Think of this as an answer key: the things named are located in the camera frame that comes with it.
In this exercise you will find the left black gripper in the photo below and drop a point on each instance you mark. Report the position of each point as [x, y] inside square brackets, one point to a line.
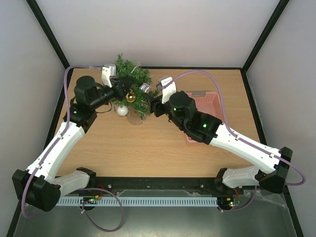
[117, 83]

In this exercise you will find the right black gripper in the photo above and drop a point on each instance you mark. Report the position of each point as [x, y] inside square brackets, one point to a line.
[157, 108]

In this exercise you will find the silver gift box ornament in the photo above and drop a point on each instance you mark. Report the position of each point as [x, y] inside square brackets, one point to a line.
[145, 87]

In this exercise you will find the small green christmas tree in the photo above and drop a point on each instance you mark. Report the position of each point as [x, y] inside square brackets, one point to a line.
[139, 106]

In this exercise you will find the white ball ornament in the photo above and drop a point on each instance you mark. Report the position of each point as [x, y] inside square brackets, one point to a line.
[122, 110]

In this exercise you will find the pink plastic basket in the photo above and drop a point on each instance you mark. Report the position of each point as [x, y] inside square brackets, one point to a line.
[207, 102]

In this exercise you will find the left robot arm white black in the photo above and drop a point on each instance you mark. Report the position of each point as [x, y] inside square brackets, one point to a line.
[38, 185]

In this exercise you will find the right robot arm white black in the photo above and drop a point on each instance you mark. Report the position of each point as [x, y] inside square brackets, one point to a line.
[269, 165]

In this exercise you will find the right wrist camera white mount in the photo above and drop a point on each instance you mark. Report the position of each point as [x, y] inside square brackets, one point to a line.
[168, 87]

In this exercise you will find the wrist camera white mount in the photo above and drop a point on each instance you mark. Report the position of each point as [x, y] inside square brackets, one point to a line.
[108, 71]
[168, 87]

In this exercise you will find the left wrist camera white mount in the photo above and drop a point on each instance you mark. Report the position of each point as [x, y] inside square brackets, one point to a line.
[108, 71]

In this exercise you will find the black aluminium rail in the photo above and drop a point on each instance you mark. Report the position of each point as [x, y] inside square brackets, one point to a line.
[204, 186]

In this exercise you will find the light blue cable duct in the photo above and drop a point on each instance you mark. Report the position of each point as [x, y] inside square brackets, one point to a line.
[141, 201]

